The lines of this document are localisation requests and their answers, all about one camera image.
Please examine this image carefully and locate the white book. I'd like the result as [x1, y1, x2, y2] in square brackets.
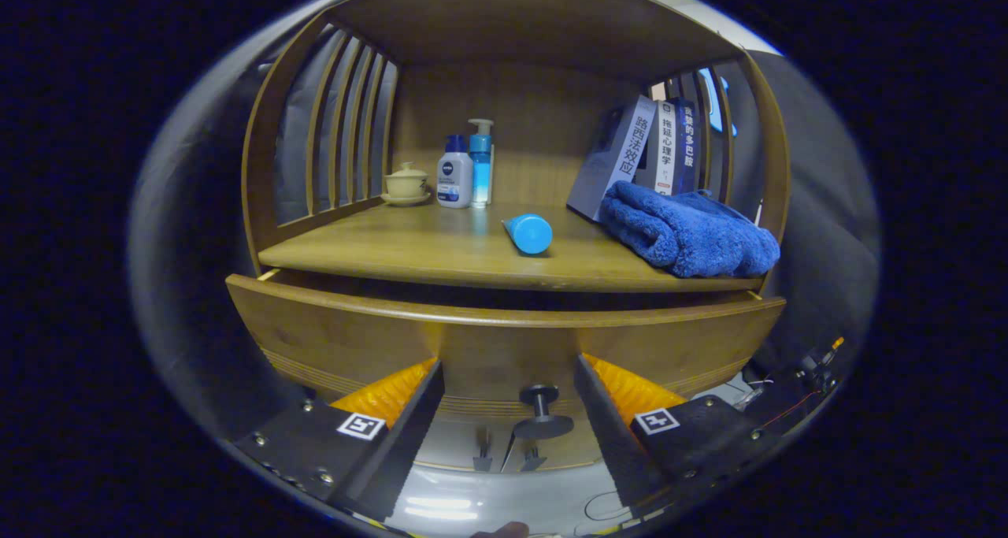
[634, 99, 676, 196]

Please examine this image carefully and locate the white lotion bottle blue cap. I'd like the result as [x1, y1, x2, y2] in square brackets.
[437, 134, 474, 210]

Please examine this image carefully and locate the grey book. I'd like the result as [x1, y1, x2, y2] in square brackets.
[566, 95, 658, 222]

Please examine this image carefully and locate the wooden cabinet door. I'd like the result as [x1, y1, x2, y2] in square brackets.
[416, 420, 509, 473]
[504, 434, 609, 473]

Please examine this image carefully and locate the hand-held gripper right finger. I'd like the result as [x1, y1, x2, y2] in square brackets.
[573, 354, 784, 523]

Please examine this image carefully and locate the orange black tool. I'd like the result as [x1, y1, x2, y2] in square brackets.
[791, 336, 847, 389]

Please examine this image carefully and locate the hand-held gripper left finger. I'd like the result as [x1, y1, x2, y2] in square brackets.
[232, 358, 446, 523]

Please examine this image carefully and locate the blue white cosmetic tube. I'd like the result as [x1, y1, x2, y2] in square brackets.
[502, 213, 554, 256]

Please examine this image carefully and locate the dark blue book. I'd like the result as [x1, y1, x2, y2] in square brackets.
[669, 98, 700, 195]

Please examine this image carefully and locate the blue pump bottle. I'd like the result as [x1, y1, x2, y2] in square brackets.
[468, 118, 495, 208]

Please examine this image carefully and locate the beige lidded teacup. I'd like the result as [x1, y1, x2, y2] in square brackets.
[381, 161, 432, 207]

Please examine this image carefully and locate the black floor cable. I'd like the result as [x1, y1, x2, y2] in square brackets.
[583, 487, 631, 523]

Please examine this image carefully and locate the blue fluffy towel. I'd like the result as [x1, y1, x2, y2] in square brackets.
[598, 180, 781, 279]

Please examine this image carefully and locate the wooden countertop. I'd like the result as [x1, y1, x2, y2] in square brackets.
[258, 199, 765, 293]

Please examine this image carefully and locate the wooden cabinet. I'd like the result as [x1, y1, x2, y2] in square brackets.
[226, 0, 792, 476]

